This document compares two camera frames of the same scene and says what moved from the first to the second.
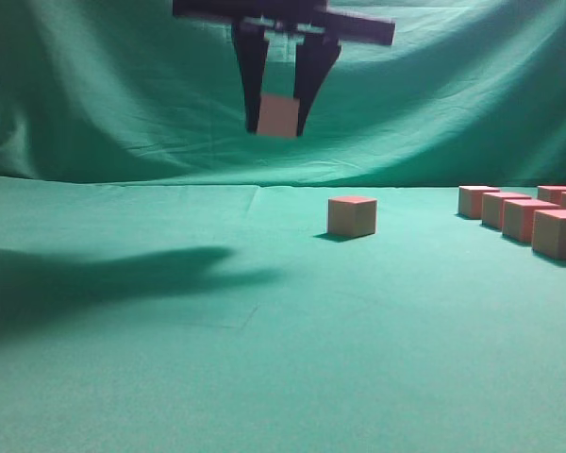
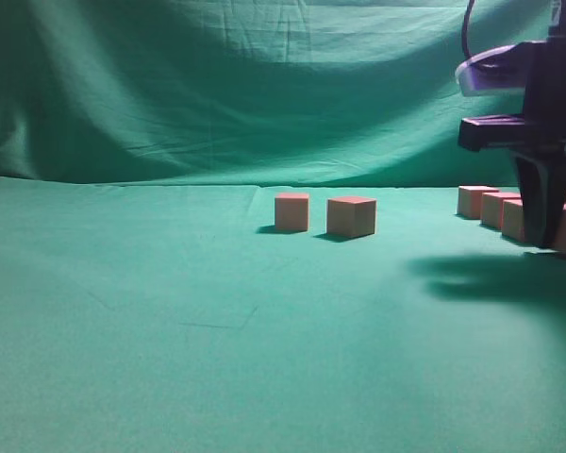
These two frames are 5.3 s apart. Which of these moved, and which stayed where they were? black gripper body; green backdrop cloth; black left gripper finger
Moved: black gripper body; black left gripper finger
Stayed: green backdrop cloth
